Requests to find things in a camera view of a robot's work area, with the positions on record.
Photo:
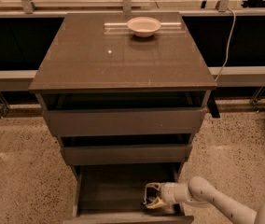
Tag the grey drawer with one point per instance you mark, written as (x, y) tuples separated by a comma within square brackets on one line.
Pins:
[(114, 194), (125, 149), (67, 123)]

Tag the grey top drawer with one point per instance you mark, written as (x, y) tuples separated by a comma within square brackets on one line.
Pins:
[(67, 123)]

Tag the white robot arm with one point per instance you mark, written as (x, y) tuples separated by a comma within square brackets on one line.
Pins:
[(198, 192)]

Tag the grey drawer cabinet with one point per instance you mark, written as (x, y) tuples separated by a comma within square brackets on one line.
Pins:
[(96, 62)]

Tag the grey bottom drawer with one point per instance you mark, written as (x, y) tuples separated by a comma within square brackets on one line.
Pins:
[(114, 194)]

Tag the white bowl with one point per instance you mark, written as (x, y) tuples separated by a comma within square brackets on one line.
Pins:
[(143, 26)]

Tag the grey middle drawer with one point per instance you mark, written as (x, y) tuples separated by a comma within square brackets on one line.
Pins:
[(125, 149)]

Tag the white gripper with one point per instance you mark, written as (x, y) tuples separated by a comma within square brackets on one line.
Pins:
[(167, 192)]

